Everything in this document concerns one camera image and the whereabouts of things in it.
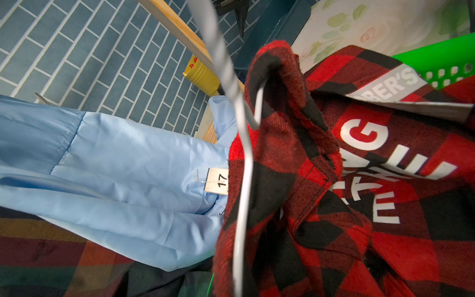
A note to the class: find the red black plaid shirt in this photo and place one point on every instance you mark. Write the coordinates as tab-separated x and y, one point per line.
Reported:
351	199

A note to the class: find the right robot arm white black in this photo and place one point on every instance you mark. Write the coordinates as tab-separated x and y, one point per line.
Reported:
240	7

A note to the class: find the white number tag 17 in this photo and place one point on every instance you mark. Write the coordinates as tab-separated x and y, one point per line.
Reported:
217	181

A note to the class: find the yellow pen cup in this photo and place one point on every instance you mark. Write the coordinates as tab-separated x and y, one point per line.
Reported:
202	77

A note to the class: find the light blue shirt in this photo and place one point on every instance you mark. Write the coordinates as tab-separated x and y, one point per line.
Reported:
135	189

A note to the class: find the wooden clothes rack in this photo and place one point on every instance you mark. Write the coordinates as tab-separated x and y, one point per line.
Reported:
209	48

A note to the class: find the teal storage box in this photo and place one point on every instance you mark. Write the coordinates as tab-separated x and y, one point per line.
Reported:
281	20

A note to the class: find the green plastic basket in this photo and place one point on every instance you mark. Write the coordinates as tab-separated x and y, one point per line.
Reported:
443	63

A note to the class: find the dark multicolour plaid shirt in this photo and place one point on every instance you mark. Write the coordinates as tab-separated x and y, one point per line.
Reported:
39	259

